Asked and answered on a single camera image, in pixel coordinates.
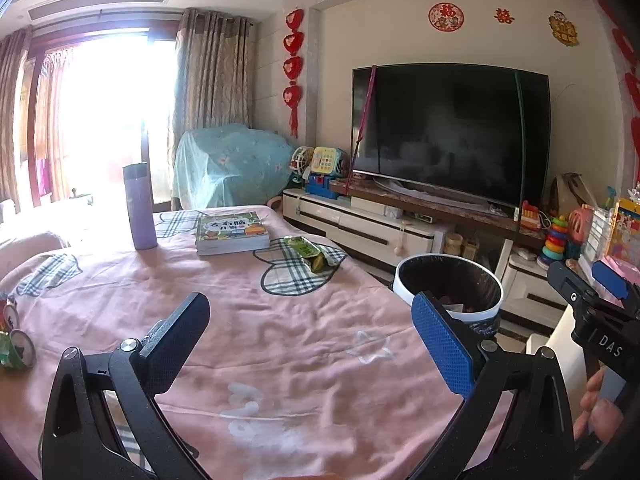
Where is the yellow toy phone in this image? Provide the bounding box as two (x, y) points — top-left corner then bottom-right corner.
(306, 146), (351, 200)

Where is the purple thermos bottle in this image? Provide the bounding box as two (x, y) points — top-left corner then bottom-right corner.
(122, 161), (159, 251)

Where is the magenta cloth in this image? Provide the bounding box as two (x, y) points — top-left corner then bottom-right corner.
(35, 157), (51, 196)

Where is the red hanging heart decoration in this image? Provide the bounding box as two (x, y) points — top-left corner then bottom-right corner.
(282, 7), (306, 138)

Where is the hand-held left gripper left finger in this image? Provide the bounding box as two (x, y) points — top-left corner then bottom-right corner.
(39, 291), (213, 480)

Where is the black flat television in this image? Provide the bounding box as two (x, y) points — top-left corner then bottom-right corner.
(351, 64), (552, 211)

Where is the white television cabinet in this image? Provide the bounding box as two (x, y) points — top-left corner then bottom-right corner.
(281, 187), (591, 341)

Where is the beige patterned curtain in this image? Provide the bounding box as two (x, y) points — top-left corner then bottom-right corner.
(172, 7), (253, 211)
(0, 27), (33, 211)

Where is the teal cloth furniture cover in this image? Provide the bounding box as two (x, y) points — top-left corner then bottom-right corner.
(172, 124), (301, 211)

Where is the green snack wrapper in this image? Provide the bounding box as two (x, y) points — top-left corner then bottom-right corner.
(282, 235), (341, 275)

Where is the white trash bin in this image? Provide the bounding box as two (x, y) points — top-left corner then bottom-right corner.
(392, 254), (504, 338)

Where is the ceiling air vent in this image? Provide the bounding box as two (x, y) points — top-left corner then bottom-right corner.
(27, 0), (171, 21)

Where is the colourful toy box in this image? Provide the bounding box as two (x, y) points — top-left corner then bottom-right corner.
(592, 195), (640, 271)

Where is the wooden balcony door frame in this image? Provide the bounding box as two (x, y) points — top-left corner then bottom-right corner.
(20, 20), (181, 211)

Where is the children's picture book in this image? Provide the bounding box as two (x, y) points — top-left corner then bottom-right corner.
(195, 211), (271, 257)

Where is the gold figure wall sticker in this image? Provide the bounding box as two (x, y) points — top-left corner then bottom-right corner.
(548, 10), (580, 47)

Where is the pink plastic toy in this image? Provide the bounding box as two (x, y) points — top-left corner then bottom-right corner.
(575, 207), (596, 256)

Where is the white basket toy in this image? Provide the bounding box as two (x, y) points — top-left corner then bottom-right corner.
(291, 146), (315, 183)

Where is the red soda can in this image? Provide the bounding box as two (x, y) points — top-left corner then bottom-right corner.
(0, 297), (21, 333)

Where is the round red wall sticker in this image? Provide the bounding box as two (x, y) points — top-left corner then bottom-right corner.
(427, 2), (465, 32)

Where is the person's right hand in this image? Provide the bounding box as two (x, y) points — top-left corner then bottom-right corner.
(572, 366), (627, 443)

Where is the red wall garland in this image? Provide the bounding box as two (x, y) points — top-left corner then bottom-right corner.
(597, 0), (640, 171)

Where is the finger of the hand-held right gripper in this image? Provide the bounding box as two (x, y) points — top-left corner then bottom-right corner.
(591, 259), (640, 314)
(546, 261), (627, 317)

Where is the rainbow stacking ring toy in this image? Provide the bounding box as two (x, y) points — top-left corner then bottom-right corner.
(537, 215), (568, 266)

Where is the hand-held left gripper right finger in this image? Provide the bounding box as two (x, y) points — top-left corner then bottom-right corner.
(407, 290), (576, 480)

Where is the brown television riser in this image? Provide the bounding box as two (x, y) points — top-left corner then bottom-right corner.
(330, 178), (546, 248)

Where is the aluminium drink can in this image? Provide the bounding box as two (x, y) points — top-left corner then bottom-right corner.
(0, 329), (37, 371)

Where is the pink printed tablecloth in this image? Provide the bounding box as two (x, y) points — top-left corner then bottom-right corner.
(0, 205), (516, 480)

